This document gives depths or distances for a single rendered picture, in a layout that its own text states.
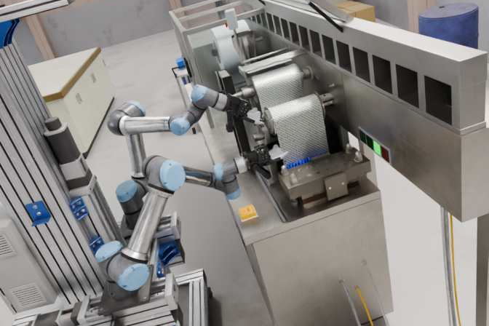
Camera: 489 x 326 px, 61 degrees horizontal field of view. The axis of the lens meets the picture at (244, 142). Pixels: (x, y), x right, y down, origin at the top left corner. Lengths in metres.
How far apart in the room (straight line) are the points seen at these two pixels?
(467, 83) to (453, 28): 3.55
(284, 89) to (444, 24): 2.85
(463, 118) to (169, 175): 1.06
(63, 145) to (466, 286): 2.28
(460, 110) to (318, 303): 1.33
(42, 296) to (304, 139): 1.42
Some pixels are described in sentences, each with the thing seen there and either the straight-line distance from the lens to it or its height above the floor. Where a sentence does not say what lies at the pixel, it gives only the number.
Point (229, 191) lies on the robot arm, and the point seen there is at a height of 1.01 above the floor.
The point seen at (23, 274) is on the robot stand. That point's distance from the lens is 2.18.
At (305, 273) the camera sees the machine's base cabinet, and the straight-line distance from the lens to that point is 2.10.
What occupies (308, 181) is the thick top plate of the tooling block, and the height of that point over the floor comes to 1.03.
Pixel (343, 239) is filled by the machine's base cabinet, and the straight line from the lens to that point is 2.07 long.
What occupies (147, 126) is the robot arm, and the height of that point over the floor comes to 1.40.
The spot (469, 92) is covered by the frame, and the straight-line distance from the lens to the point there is 1.26.
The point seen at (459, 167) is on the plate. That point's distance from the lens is 1.34.
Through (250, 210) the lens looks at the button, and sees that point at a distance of 1.98.
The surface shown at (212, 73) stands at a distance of 2.88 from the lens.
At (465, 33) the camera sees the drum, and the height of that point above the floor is 0.66.
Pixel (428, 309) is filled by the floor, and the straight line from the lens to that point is 2.70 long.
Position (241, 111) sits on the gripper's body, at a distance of 1.94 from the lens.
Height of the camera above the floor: 2.07
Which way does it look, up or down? 26 degrees down
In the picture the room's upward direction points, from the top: 15 degrees counter-clockwise
